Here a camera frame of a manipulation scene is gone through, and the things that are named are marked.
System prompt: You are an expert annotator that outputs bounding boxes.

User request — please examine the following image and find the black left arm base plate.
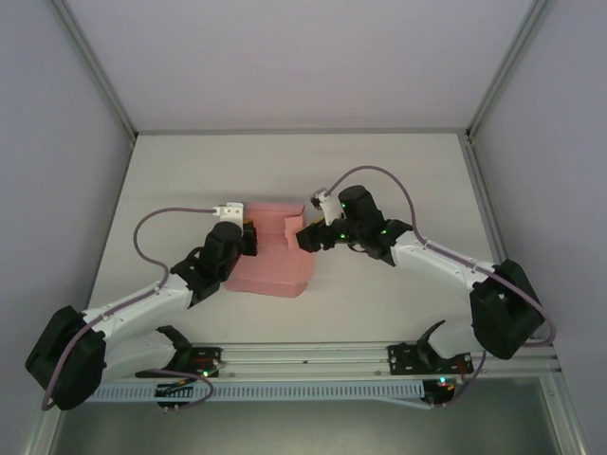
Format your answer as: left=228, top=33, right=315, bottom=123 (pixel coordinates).
left=136, top=347, right=224, bottom=379

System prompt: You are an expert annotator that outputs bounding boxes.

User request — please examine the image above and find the black electronics board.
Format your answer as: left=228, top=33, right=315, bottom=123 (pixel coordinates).
left=423, top=377, right=457, bottom=410

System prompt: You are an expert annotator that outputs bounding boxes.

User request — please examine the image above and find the aluminium frame post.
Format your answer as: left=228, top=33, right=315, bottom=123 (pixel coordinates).
left=49, top=0, right=139, bottom=142
left=466, top=0, right=554, bottom=142

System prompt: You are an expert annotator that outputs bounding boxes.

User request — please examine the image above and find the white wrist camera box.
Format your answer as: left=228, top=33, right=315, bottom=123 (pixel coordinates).
left=310, top=188, right=346, bottom=224
left=212, top=202, right=246, bottom=225

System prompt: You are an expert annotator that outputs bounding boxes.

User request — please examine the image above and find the aluminium mounting rail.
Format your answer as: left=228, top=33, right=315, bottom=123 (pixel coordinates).
left=46, top=337, right=565, bottom=380

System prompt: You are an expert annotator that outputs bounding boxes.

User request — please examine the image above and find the grey slotted cable duct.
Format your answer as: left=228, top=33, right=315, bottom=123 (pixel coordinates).
left=67, top=381, right=426, bottom=405

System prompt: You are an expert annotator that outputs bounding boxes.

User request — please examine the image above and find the aluminium side rail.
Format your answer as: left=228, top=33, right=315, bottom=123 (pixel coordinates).
left=462, top=135, right=541, bottom=340

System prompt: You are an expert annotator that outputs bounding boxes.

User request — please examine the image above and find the pink paper box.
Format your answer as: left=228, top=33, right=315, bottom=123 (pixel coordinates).
left=222, top=201, right=317, bottom=300

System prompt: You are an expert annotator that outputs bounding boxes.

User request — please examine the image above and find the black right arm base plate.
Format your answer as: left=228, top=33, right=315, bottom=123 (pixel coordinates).
left=387, top=343, right=475, bottom=376

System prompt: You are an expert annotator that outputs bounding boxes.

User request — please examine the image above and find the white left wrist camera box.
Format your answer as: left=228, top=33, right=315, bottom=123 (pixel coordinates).
left=212, top=202, right=246, bottom=225

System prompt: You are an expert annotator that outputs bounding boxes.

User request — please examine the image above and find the aluminium frame crossbar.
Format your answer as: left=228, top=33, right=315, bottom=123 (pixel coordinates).
left=135, top=126, right=470, bottom=137

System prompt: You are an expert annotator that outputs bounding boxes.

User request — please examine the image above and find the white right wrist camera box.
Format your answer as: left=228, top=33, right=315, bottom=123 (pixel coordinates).
left=310, top=188, right=346, bottom=224

